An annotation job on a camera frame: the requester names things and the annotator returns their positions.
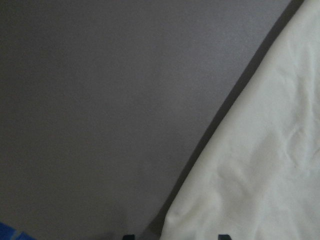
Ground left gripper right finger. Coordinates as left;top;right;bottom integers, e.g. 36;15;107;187
218;234;231;240

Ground cream long-sleeve printed shirt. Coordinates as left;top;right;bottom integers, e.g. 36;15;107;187
160;0;320;240

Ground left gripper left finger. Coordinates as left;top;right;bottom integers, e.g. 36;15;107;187
123;234;135;240

